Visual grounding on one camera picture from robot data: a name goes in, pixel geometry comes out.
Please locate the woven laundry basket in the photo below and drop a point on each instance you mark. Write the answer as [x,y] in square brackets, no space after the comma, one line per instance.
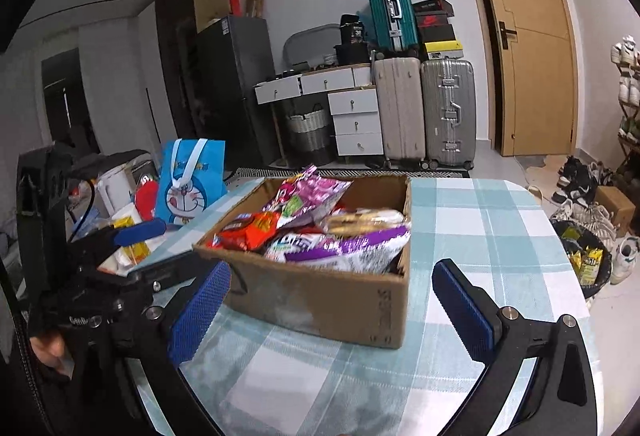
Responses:
[307,131]

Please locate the red logo shoe box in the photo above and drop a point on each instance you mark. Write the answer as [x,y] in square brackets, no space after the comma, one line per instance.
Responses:
[431,20]

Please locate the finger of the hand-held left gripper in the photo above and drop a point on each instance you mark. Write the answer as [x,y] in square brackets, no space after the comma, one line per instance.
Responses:
[140,232]
[175,271]

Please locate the blue cartoon tote bag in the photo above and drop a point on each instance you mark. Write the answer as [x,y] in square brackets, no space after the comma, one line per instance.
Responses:
[190,196]

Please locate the white kettle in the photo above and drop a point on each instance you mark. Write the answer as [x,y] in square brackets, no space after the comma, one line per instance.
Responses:
[112,188]

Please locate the grey plastic tub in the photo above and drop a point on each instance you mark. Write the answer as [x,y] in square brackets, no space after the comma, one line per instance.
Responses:
[305,43]

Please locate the black trash bin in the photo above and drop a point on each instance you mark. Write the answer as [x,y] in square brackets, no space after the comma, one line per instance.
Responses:
[585,261]

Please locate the person's left hand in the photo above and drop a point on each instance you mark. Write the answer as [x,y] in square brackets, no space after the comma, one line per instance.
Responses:
[47,351]

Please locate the pile of shoes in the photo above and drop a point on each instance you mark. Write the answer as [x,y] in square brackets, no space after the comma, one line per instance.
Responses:
[575,181]

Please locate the purple candy bag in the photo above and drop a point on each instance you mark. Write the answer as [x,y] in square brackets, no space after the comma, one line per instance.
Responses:
[310,191]

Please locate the yellow carton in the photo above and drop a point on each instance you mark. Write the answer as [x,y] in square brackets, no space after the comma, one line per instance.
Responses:
[131,215]

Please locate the red paper bag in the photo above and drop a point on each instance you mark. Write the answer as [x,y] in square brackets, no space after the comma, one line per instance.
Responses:
[235,2]

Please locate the wooden shoe rack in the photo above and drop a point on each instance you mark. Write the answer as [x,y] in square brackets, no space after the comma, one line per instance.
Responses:
[630,116]

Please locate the cream bread packet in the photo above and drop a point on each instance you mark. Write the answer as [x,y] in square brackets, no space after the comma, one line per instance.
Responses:
[360,218]

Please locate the red container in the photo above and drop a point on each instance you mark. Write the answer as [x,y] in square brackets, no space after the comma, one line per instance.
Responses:
[147,196]

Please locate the beige suitcase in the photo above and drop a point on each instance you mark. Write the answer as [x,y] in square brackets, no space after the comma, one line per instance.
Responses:
[400,111]

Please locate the white desk with drawers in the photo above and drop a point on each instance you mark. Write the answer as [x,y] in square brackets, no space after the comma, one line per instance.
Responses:
[320,81]

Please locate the brown cardboard box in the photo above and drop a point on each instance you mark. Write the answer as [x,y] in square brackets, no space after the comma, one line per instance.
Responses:
[325,301]

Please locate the wooden door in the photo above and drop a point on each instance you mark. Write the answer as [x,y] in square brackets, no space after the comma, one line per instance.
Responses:
[535,56]

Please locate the dark refrigerator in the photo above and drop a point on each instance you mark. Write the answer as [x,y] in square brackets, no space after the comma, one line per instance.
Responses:
[230,91]

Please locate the yellow black shoe box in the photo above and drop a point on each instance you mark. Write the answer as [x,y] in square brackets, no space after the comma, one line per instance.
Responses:
[442,51]

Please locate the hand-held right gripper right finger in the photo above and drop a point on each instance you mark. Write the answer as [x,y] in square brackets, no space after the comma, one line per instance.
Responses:
[465,311]

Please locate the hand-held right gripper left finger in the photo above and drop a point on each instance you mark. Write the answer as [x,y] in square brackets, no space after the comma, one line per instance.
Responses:
[200,311]

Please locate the white drawer unit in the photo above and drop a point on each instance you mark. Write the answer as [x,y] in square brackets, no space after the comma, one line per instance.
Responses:
[356,123]

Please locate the teal suitcase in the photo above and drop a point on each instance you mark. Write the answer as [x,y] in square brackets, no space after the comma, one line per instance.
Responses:
[390,13]

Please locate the purple silver snack bag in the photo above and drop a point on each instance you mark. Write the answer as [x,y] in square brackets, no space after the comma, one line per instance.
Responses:
[350,251]

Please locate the black basket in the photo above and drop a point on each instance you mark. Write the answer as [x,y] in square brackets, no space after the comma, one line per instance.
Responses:
[352,54]

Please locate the brown paper bag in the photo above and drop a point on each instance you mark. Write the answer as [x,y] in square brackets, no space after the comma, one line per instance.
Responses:
[254,1]

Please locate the small cardboard box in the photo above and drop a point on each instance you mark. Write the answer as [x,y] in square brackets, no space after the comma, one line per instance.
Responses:
[615,208]

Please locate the green checkered tablecloth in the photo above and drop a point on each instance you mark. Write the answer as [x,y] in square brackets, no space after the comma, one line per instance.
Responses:
[475,226]

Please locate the red triangular chip bag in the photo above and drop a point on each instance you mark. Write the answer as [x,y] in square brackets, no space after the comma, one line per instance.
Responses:
[245,231]

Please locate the silver suitcase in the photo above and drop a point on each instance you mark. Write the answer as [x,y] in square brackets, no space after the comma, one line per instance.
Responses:
[447,113]

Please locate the white curtain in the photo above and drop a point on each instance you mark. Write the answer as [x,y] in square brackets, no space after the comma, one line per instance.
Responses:
[112,86]

